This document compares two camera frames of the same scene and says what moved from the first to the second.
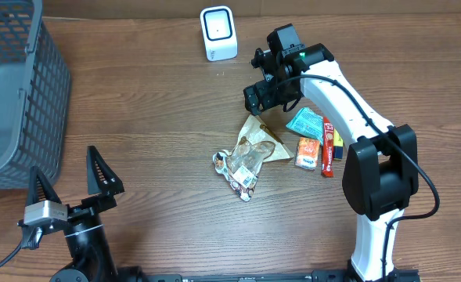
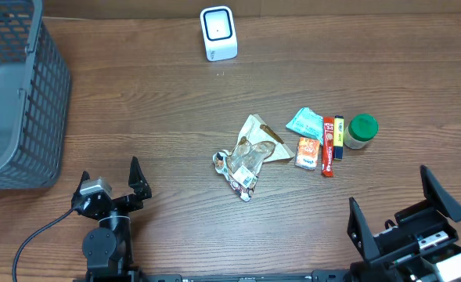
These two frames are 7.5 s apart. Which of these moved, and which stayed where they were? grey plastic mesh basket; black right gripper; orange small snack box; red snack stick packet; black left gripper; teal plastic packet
Moved: black right gripper; black left gripper
Stayed: teal plastic packet; red snack stick packet; orange small snack box; grey plastic mesh basket
